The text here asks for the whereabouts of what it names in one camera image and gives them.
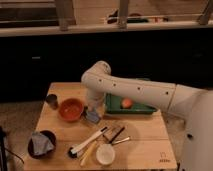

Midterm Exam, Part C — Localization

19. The blue-grey sponge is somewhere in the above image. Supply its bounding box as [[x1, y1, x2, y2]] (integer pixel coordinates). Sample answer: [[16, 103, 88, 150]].
[[86, 112, 100, 124]]

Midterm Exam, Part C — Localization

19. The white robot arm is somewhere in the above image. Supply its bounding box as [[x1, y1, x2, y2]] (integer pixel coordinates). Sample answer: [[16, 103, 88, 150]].
[[81, 61, 213, 171]]

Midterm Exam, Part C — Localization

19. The red bowl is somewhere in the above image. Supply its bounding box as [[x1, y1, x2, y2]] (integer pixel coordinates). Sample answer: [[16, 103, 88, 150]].
[[58, 98, 84, 122]]

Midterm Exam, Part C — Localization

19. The dark maroon bowl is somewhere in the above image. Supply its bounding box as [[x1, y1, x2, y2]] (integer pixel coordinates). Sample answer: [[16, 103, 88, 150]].
[[28, 130, 56, 159]]

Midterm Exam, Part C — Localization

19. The green plastic tray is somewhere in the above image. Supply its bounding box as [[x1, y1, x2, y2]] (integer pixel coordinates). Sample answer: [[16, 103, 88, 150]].
[[105, 93, 157, 115]]

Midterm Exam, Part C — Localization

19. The red-orange fruit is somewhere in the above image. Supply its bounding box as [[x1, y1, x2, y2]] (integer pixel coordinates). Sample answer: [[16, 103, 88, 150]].
[[121, 98, 133, 109]]

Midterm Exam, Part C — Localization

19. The wooden block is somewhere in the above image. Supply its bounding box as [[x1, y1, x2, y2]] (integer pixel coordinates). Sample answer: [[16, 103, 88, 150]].
[[103, 126, 125, 143]]

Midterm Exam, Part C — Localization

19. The silver spoon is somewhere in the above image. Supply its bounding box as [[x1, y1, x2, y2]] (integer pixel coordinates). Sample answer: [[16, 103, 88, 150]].
[[111, 136, 131, 145]]

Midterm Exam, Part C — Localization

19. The small metal cup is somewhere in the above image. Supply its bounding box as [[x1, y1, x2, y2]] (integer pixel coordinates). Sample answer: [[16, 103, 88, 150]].
[[45, 94, 59, 110]]

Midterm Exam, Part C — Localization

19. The white plate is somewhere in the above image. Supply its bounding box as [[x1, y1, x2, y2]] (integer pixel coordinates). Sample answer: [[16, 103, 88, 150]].
[[96, 144, 115, 165]]

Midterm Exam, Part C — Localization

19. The yellow spatula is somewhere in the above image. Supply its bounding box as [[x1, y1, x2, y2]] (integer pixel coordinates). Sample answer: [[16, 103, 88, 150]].
[[80, 141, 97, 167]]

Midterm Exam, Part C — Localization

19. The grey cloth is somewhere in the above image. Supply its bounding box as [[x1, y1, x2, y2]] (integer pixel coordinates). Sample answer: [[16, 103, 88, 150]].
[[32, 132, 54, 156]]

